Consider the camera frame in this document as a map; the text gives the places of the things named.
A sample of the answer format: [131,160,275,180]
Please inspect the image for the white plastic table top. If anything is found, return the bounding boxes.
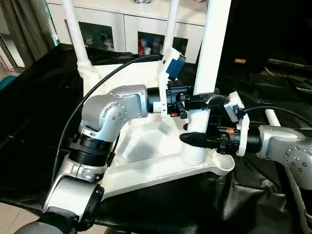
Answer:
[78,57,236,195]

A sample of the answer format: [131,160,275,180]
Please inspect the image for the white plastic table leg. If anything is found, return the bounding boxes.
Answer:
[62,0,95,71]
[180,0,232,166]
[160,0,181,58]
[265,109,281,127]

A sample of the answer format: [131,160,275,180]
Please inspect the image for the grey metal rod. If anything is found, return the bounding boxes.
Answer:
[267,58,312,70]

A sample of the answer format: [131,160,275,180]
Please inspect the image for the black backdrop cloth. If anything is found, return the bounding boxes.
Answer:
[214,0,312,71]

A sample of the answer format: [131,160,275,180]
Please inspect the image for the white glass-door cabinet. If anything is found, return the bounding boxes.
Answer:
[46,0,208,64]

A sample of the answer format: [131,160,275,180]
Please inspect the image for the pale blue small box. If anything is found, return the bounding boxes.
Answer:
[49,23,60,46]

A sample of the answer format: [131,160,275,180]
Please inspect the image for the black work mat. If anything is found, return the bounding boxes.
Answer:
[0,43,312,234]

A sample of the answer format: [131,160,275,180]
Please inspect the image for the grey curtain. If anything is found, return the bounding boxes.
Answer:
[7,0,56,61]

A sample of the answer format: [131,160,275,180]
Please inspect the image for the teal fabric object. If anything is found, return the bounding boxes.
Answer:
[0,75,17,90]

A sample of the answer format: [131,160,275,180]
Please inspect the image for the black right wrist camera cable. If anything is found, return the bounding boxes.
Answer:
[243,106,312,127]

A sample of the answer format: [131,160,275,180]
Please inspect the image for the grey sliding door frame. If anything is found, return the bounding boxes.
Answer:
[0,34,25,72]

